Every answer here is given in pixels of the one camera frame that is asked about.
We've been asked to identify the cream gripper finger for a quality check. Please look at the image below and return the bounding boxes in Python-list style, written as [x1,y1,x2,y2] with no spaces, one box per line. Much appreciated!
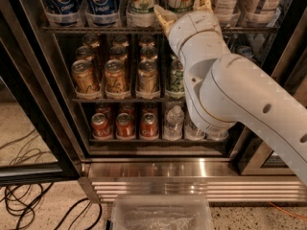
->
[153,5,177,35]
[194,0,212,12]

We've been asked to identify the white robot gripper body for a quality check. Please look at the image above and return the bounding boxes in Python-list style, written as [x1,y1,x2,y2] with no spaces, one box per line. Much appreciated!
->
[168,11,222,47]

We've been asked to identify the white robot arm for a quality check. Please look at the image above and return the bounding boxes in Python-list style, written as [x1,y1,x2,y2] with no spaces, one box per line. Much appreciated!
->
[153,0,307,184]

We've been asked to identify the gold can front right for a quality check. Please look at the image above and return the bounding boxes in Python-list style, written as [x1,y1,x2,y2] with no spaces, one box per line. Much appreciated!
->
[137,60,158,93]

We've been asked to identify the gold can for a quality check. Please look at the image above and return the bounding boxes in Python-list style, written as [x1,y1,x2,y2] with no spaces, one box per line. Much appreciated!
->
[71,59,99,94]
[105,59,128,93]
[137,60,158,93]

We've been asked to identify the green can front left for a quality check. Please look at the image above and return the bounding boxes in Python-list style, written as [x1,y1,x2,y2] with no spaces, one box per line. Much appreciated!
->
[168,59,184,92]

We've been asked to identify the gold can front middle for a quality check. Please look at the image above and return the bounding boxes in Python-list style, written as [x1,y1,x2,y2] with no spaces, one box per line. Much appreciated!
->
[105,59,128,93]

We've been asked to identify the gold can front left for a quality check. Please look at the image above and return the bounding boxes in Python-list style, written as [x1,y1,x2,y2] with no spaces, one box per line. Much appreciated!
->
[71,59,99,94]

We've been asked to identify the orange can front right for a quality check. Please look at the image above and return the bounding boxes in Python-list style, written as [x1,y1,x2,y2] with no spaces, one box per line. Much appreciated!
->
[140,112,158,138]

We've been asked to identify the orange can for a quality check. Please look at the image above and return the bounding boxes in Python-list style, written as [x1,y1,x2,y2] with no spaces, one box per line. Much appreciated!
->
[91,113,111,137]
[116,113,134,137]
[140,112,158,138]

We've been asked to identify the orange can front middle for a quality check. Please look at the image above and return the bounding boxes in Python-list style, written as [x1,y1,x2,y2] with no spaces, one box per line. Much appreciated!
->
[116,113,134,137]

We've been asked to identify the orange can front left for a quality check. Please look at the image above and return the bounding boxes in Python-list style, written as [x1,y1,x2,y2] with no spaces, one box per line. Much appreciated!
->
[91,113,111,137]

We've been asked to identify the steel fridge base grille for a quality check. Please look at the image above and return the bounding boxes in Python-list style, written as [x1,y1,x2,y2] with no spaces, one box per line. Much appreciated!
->
[79,158,307,203]

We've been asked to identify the open fridge glass door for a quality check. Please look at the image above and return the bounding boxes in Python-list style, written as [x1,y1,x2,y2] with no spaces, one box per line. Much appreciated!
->
[0,0,83,186]

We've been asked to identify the clear plastic bin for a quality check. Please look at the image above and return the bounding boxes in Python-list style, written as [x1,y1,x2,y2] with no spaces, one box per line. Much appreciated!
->
[111,195,214,230]

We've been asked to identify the top wire shelf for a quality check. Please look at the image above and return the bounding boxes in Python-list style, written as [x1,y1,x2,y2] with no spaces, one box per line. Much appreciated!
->
[42,26,279,35]

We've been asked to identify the wire shelf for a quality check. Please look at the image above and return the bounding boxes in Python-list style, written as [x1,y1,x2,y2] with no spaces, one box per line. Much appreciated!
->
[42,26,279,35]
[72,98,185,103]
[89,139,226,146]

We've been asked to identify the middle wire shelf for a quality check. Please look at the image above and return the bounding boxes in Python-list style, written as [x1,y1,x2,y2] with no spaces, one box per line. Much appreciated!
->
[72,98,185,103]

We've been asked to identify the bottom wire shelf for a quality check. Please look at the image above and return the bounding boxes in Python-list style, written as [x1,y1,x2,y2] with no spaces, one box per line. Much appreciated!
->
[89,139,226,146]

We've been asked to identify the orange cable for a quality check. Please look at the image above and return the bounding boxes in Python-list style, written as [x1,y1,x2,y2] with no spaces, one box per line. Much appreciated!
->
[268,201,307,222]

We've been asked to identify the black cables on floor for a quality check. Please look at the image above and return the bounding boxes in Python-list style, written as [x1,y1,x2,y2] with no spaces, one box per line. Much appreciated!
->
[0,127,104,230]

